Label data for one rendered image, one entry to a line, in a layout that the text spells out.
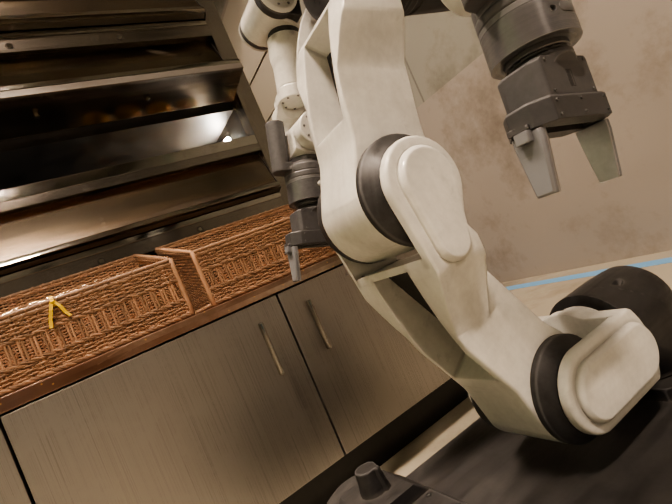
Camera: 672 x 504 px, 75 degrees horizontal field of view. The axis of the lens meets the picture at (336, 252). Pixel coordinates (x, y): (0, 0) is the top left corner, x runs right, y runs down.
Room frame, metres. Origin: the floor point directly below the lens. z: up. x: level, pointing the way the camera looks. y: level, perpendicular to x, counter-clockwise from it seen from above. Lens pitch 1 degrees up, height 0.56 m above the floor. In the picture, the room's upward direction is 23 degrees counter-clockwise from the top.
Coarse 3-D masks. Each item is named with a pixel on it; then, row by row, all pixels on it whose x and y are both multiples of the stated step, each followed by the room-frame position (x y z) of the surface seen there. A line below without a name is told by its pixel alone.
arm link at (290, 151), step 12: (276, 120) 0.79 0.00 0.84; (300, 120) 0.76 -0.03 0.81; (276, 132) 0.78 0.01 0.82; (288, 132) 0.81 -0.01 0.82; (300, 132) 0.76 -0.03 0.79; (276, 144) 0.78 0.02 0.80; (288, 144) 0.80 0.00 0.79; (300, 144) 0.78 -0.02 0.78; (312, 144) 0.77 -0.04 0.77; (276, 156) 0.78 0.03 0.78; (288, 156) 0.79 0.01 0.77; (300, 156) 0.79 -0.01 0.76; (312, 156) 0.79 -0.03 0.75; (276, 168) 0.78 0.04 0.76; (288, 168) 0.78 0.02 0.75; (300, 168) 0.77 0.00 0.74; (312, 168) 0.77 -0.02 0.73; (288, 180) 0.79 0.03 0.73
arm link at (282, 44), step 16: (256, 0) 0.77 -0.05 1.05; (256, 16) 0.80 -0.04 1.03; (272, 16) 0.79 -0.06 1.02; (288, 16) 0.80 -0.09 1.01; (256, 32) 0.83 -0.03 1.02; (272, 32) 0.82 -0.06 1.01; (288, 32) 0.81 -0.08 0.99; (272, 48) 0.82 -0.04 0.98; (288, 48) 0.81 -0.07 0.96; (272, 64) 0.83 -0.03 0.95; (288, 64) 0.81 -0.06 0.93; (288, 80) 0.80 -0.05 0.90
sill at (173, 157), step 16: (224, 144) 1.73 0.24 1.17; (240, 144) 1.77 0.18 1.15; (144, 160) 1.57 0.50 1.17; (160, 160) 1.60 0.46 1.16; (176, 160) 1.63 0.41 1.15; (64, 176) 1.44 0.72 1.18; (80, 176) 1.46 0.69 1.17; (96, 176) 1.49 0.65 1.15; (112, 176) 1.51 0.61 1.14; (0, 192) 1.35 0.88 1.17; (16, 192) 1.37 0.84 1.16; (32, 192) 1.39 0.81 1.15
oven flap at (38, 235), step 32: (256, 160) 1.81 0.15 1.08; (128, 192) 1.55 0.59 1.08; (160, 192) 1.59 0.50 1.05; (192, 192) 1.63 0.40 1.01; (224, 192) 1.68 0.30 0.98; (256, 192) 1.71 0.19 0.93; (0, 224) 1.35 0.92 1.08; (32, 224) 1.38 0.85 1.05; (64, 224) 1.42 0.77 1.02; (96, 224) 1.45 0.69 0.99; (128, 224) 1.49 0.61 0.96; (160, 224) 1.53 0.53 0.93; (0, 256) 1.31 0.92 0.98; (32, 256) 1.31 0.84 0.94
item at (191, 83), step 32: (224, 64) 1.64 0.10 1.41; (0, 96) 1.27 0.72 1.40; (32, 96) 1.32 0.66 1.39; (64, 96) 1.38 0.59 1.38; (96, 96) 1.44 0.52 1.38; (128, 96) 1.52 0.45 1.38; (160, 96) 1.60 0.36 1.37; (192, 96) 1.68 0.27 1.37; (224, 96) 1.78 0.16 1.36; (0, 128) 1.37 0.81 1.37; (32, 128) 1.43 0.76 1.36; (64, 128) 1.51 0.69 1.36
